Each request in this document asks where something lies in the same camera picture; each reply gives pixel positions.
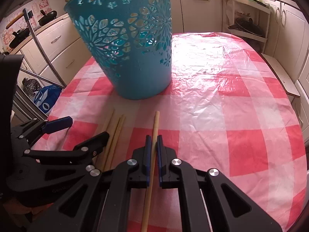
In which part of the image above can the white rolling kitchen cart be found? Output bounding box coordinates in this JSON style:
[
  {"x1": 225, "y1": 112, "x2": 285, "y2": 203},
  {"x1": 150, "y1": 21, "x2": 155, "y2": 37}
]
[{"x1": 223, "y1": 0, "x2": 273, "y2": 52}]

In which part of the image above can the person left hand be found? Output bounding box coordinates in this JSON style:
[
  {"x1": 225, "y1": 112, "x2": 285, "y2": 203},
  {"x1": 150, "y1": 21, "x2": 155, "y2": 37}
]
[{"x1": 3, "y1": 199, "x2": 53, "y2": 215}]

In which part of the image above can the bamboo chopstick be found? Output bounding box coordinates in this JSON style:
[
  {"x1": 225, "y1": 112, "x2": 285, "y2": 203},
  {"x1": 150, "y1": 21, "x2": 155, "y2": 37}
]
[
  {"x1": 104, "y1": 114, "x2": 126, "y2": 171},
  {"x1": 141, "y1": 111, "x2": 160, "y2": 232},
  {"x1": 93, "y1": 108, "x2": 120, "y2": 172}
]

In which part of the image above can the blue white bag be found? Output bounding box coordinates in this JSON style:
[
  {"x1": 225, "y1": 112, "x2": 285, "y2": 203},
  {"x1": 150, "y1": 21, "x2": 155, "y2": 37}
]
[{"x1": 33, "y1": 85, "x2": 62, "y2": 115}]

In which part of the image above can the red checkered plastic tablecloth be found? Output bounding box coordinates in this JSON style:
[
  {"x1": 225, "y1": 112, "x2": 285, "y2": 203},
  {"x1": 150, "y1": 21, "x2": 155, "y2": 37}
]
[{"x1": 35, "y1": 33, "x2": 307, "y2": 231}]

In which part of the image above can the black wok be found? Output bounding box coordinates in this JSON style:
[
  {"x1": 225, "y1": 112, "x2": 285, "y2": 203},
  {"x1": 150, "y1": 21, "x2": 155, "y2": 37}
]
[{"x1": 38, "y1": 9, "x2": 57, "y2": 26}]

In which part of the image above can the teal perforated plastic bin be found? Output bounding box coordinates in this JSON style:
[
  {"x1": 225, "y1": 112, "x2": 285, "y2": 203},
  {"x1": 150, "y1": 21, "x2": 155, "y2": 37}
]
[{"x1": 65, "y1": 0, "x2": 172, "y2": 100}]

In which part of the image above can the white step stool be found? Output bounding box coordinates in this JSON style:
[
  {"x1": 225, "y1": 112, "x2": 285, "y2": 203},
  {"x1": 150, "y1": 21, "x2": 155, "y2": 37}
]
[{"x1": 261, "y1": 53, "x2": 300, "y2": 98}]

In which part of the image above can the blue dustpan with handle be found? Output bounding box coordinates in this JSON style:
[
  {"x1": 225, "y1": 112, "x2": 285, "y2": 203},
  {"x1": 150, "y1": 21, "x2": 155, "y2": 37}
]
[{"x1": 23, "y1": 9, "x2": 66, "y2": 88}]

